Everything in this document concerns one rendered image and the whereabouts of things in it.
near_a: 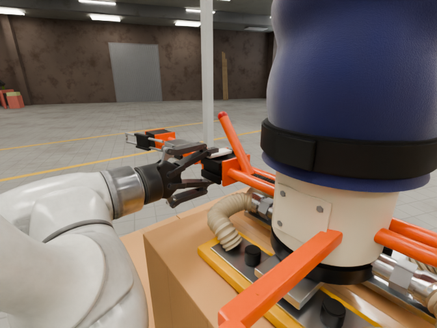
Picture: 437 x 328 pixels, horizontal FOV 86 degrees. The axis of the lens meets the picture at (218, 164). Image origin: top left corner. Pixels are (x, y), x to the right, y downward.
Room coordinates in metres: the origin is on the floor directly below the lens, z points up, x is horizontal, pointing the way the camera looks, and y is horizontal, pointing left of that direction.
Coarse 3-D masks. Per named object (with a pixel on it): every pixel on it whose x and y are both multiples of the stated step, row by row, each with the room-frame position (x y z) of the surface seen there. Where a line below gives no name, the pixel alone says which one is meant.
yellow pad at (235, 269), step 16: (208, 256) 0.35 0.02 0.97; (224, 256) 0.34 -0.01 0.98; (240, 256) 0.34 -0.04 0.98; (256, 256) 0.32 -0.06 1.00; (224, 272) 0.31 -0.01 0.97; (240, 272) 0.30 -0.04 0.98; (240, 288) 0.28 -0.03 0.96; (320, 288) 0.28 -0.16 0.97; (288, 304) 0.24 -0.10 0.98; (320, 304) 0.24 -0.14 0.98; (336, 304) 0.22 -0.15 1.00; (272, 320) 0.23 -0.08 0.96; (288, 320) 0.22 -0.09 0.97; (304, 320) 0.22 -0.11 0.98; (320, 320) 0.22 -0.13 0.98; (336, 320) 0.21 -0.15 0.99; (352, 320) 0.22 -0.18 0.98; (368, 320) 0.22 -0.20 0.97
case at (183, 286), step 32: (192, 224) 0.49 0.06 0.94; (256, 224) 0.49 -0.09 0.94; (160, 256) 0.38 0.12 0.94; (192, 256) 0.37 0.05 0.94; (160, 288) 0.39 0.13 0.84; (192, 288) 0.30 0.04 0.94; (224, 288) 0.30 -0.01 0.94; (352, 288) 0.30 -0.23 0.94; (160, 320) 0.41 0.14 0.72; (192, 320) 0.28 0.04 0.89; (384, 320) 0.24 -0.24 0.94; (416, 320) 0.24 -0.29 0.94
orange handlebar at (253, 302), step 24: (264, 192) 0.40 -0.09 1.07; (312, 240) 0.24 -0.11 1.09; (336, 240) 0.24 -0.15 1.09; (384, 240) 0.25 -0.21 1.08; (408, 240) 0.24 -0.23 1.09; (432, 240) 0.24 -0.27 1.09; (288, 264) 0.20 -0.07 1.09; (312, 264) 0.21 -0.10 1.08; (432, 264) 0.21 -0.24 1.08; (264, 288) 0.17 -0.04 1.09; (288, 288) 0.18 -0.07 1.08; (240, 312) 0.14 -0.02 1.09; (264, 312) 0.15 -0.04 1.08
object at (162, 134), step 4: (148, 132) 0.79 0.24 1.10; (152, 132) 0.79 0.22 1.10; (156, 132) 0.79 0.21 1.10; (160, 132) 0.79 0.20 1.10; (164, 132) 0.79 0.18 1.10; (168, 132) 0.79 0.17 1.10; (172, 132) 0.79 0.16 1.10; (152, 136) 0.76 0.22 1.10; (156, 136) 0.75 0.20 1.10; (160, 136) 0.76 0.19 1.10; (164, 136) 0.77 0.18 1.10; (168, 136) 0.78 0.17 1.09; (172, 136) 0.79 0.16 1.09; (164, 140) 0.76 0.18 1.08; (152, 144) 0.77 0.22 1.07; (156, 144) 0.75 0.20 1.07; (160, 148) 0.75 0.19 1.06
